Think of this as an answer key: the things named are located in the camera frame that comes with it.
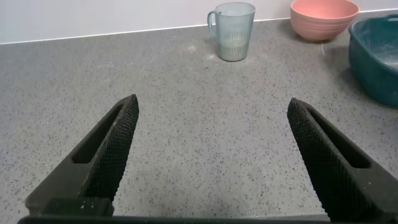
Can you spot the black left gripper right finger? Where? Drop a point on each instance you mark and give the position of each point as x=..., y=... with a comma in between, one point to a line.
x=335, y=174

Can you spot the teal plastic basin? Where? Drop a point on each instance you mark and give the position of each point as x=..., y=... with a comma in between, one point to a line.
x=376, y=62

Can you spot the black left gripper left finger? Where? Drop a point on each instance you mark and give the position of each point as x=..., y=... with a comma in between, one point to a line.
x=102, y=161

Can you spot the beige powder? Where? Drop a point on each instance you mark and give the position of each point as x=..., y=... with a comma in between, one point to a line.
x=233, y=51

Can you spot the pink ribbed bowl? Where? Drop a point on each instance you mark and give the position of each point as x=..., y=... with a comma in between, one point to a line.
x=323, y=21

